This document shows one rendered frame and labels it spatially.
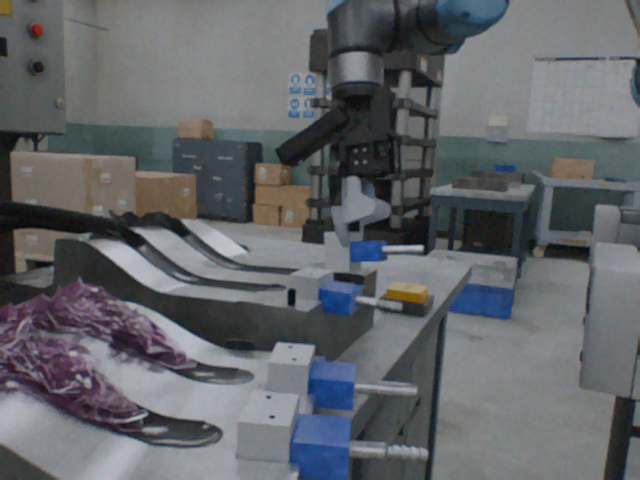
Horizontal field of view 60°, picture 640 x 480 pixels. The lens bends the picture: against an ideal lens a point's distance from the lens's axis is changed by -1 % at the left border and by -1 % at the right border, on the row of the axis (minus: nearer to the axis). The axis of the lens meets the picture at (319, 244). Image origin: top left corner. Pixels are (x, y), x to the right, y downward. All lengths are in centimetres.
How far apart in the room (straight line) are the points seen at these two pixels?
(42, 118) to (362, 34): 89
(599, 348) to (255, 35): 801
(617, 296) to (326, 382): 24
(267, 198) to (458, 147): 259
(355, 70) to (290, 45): 727
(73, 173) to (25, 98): 315
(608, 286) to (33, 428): 39
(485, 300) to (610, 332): 347
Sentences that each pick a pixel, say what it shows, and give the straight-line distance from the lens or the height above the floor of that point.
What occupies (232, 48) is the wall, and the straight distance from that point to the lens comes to 847.
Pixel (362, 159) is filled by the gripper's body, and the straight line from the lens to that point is 75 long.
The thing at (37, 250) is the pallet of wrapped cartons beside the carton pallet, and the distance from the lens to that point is 491.
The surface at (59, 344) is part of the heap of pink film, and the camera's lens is 47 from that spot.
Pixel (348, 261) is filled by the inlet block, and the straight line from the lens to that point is 75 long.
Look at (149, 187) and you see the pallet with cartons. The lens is 532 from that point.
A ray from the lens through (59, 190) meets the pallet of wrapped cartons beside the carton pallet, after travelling 467.
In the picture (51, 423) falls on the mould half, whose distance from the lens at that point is 42.
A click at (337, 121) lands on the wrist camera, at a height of 110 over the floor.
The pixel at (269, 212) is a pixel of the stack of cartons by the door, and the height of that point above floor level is 18.
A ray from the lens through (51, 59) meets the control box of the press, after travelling 149.
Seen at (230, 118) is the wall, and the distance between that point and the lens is 837.
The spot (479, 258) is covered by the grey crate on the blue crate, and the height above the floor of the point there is 33.
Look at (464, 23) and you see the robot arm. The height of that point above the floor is 121.
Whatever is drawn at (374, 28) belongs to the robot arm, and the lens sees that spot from 80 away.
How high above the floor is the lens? 106
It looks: 10 degrees down
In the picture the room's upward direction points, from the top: 3 degrees clockwise
